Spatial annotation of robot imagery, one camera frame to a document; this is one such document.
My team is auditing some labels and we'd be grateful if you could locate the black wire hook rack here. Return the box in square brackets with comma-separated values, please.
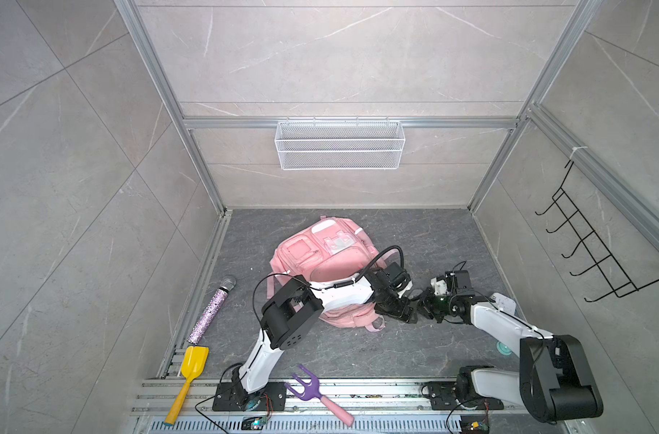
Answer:
[535, 160, 659, 304]

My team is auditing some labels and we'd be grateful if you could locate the yellow toy shovel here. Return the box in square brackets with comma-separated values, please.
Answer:
[164, 346, 209, 426]

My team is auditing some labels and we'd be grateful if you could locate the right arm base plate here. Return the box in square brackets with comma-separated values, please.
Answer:
[421, 379, 505, 410]

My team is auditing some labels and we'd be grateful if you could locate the small green circuit board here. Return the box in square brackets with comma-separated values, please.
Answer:
[240, 416, 269, 431]

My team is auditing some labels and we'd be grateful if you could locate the white wire mesh basket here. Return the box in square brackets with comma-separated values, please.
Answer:
[274, 120, 406, 171]

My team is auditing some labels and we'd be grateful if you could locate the purple glitter microphone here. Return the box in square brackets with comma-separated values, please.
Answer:
[186, 275, 237, 345]

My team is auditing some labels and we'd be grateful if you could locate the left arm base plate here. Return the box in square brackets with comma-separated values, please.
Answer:
[212, 382, 288, 412]

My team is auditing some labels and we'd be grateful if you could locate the pink school backpack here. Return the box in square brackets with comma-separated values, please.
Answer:
[267, 216, 385, 333]

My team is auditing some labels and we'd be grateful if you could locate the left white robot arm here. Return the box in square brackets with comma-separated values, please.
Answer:
[233, 263, 414, 395]

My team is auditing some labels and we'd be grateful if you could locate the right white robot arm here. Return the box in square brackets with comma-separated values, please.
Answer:
[416, 271, 604, 423]

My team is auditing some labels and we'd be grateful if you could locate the purple toy garden fork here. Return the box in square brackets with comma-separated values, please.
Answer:
[284, 365, 355, 428]

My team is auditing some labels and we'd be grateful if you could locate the white power strip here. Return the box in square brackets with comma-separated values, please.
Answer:
[491, 292, 517, 316]

